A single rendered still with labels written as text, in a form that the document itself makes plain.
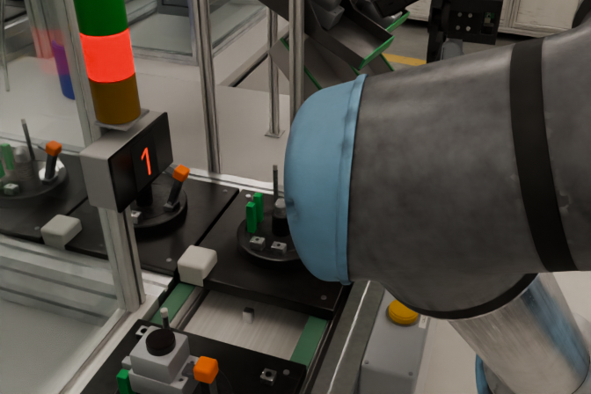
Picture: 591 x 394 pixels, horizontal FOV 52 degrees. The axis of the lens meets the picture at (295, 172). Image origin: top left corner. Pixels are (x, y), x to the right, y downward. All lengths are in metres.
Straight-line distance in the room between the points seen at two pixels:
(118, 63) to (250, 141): 0.83
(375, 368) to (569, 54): 0.58
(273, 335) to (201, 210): 0.27
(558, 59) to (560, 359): 0.31
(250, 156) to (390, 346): 0.71
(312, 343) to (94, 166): 0.37
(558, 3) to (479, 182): 4.53
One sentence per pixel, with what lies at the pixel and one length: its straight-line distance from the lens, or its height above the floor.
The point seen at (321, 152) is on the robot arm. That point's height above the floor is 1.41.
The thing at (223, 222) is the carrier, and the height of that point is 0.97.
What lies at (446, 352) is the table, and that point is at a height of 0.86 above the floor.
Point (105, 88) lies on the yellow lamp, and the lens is 0.68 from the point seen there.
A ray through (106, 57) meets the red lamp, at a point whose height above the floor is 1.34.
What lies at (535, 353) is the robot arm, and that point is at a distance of 0.50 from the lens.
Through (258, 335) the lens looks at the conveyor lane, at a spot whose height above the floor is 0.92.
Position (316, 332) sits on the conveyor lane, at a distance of 0.85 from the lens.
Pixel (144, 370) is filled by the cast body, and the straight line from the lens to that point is 0.67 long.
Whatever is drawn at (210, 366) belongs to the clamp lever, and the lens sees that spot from 0.65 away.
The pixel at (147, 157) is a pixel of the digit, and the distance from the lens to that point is 0.73.
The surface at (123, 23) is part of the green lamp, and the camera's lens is 0.67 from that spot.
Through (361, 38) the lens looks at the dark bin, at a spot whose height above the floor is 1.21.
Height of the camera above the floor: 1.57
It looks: 32 degrees down
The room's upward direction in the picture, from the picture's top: straight up
